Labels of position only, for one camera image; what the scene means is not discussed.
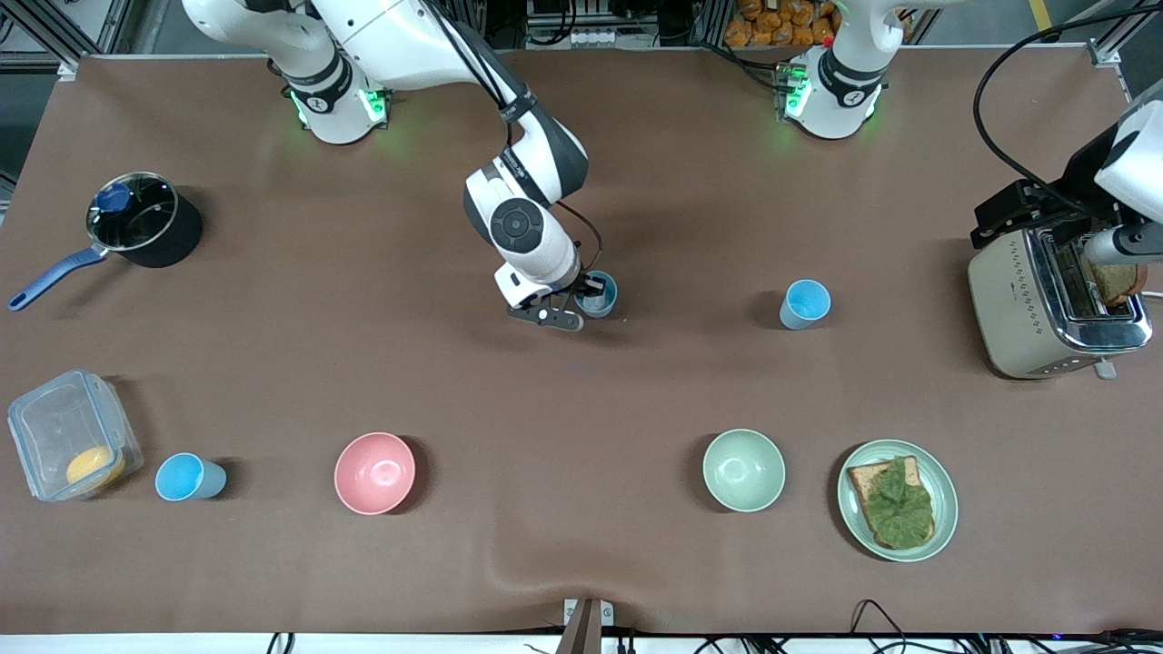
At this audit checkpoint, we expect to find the blue plastic cup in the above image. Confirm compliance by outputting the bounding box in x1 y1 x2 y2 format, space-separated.
576 271 620 320
154 452 228 502
779 279 832 331

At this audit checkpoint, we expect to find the pink bowl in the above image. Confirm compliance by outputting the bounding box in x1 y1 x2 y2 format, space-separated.
333 431 417 516

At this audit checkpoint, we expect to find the brown table cover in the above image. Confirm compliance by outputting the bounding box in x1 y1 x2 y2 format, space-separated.
0 47 1163 637

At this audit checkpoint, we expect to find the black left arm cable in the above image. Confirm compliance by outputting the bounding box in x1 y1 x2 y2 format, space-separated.
971 5 1163 219

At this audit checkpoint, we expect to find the green lettuce leaf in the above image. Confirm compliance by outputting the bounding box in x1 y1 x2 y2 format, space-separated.
863 457 936 550

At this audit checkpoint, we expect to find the metal table edge bracket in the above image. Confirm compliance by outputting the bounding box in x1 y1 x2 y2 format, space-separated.
556 597 616 654

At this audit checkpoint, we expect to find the black looped cable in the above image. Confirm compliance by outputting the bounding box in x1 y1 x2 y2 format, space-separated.
850 599 910 648

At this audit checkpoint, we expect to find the yellow round food item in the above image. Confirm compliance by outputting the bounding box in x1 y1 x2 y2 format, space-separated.
65 446 126 489

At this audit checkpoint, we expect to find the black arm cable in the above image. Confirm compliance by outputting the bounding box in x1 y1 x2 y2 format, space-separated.
422 0 606 278
971 5 1163 219

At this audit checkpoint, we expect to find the cream and chrome toaster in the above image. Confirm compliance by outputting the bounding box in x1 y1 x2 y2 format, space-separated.
967 227 1155 381

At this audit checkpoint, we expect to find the pale green bowl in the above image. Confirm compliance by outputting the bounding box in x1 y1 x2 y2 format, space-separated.
702 429 787 513

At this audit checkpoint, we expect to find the pale green plate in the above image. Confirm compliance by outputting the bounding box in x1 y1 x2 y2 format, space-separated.
837 440 959 563

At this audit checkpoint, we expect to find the toasted bread slice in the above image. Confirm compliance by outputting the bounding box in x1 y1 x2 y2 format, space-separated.
847 456 937 551

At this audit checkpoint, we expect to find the bag of bread rolls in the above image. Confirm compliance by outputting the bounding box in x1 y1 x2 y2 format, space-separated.
724 0 838 48

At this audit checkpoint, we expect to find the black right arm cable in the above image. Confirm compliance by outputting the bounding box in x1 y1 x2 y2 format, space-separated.
422 0 606 278

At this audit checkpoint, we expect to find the clear container with blue seal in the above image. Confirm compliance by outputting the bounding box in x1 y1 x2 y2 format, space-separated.
7 369 144 502

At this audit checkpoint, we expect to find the dark saucepan with blue handle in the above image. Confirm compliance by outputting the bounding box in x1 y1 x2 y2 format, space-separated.
7 171 204 312

